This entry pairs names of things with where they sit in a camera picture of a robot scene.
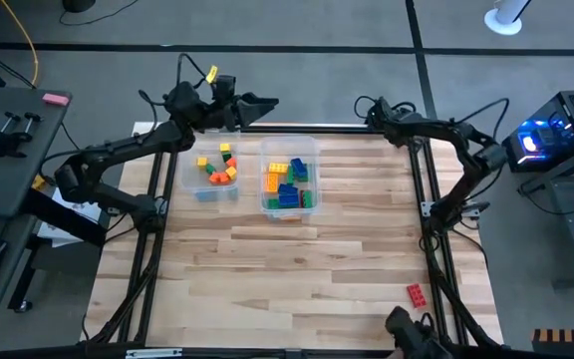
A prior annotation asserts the yellow cable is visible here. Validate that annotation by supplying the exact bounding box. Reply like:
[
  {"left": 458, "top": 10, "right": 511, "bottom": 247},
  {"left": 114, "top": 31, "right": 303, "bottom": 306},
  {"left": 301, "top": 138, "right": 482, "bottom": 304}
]
[{"left": 0, "top": 0, "right": 41, "bottom": 89}]

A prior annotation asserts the black chair base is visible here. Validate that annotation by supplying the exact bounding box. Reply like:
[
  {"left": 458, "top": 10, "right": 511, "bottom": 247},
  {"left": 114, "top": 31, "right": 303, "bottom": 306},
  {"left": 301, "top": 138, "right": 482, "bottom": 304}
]
[{"left": 62, "top": 0, "right": 98, "bottom": 14}]

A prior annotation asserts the white stand base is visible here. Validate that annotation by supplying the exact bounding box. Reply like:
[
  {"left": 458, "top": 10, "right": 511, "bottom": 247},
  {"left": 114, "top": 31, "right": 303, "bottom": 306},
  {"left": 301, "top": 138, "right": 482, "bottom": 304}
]
[{"left": 483, "top": 0, "right": 535, "bottom": 37}]

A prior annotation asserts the white paper sheet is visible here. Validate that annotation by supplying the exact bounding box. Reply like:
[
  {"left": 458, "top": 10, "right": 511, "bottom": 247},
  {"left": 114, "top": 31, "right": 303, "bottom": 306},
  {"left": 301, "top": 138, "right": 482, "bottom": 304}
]
[{"left": 37, "top": 186, "right": 109, "bottom": 248}]

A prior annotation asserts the black metal table frame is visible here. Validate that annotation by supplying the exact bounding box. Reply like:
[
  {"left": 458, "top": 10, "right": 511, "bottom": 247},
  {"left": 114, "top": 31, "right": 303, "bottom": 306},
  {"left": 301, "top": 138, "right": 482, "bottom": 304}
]
[{"left": 87, "top": 123, "right": 505, "bottom": 359}]

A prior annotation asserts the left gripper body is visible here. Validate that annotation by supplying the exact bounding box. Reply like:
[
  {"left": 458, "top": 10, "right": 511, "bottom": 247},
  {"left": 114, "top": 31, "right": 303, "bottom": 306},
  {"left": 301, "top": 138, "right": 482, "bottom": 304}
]
[{"left": 201, "top": 94, "right": 243, "bottom": 132}]

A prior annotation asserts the pink eraser block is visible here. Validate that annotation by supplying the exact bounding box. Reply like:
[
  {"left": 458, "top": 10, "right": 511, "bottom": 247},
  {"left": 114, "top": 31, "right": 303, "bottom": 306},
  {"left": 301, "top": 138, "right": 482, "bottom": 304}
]
[{"left": 42, "top": 92, "right": 71, "bottom": 107}]

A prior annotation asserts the black desk clamp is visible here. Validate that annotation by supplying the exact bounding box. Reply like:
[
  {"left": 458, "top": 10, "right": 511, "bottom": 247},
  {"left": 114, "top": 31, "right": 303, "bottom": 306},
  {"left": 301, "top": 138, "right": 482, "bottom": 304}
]
[{"left": 0, "top": 111, "right": 44, "bottom": 160}]

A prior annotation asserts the orange black striped object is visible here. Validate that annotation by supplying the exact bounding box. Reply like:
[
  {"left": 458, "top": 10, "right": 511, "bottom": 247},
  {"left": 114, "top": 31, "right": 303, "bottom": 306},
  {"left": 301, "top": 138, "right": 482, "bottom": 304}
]
[{"left": 531, "top": 327, "right": 574, "bottom": 359}]

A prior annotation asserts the clear plastic bin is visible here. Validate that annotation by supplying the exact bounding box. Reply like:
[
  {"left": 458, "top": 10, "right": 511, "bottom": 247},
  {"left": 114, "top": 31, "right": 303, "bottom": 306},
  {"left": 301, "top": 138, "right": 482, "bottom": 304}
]
[{"left": 180, "top": 130, "right": 243, "bottom": 204}]

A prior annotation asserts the silver metal bracket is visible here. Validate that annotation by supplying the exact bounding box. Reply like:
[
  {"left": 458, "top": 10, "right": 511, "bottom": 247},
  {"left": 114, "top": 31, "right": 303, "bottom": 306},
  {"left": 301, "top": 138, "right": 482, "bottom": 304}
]
[{"left": 125, "top": 348, "right": 183, "bottom": 359}]

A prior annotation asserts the black desk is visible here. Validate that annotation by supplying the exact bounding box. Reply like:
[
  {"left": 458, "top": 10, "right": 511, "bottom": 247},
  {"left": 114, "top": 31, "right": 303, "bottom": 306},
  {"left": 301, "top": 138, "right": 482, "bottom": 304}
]
[{"left": 0, "top": 87, "right": 109, "bottom": 340}]

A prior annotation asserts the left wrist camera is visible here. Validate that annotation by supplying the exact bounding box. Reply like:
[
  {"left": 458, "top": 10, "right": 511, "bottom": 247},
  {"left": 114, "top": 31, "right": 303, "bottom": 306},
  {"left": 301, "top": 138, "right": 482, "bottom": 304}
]
[{"left": 214, "top": 74, "right": 238, "bottom": 101}]

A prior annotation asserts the clear bin with paper label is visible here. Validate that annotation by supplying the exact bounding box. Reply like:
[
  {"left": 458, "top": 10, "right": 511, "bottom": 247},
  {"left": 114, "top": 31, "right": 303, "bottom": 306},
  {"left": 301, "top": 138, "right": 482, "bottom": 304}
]
[{"left": 258, "top": 135, "right": 322, "bottom": 221}]

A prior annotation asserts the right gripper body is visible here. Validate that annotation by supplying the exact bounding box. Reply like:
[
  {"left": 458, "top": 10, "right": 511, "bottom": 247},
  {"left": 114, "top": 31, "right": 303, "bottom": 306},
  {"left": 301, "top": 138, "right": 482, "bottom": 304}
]
[{"left": 366, "top": 98, "right": 416, "bottom": 144}]

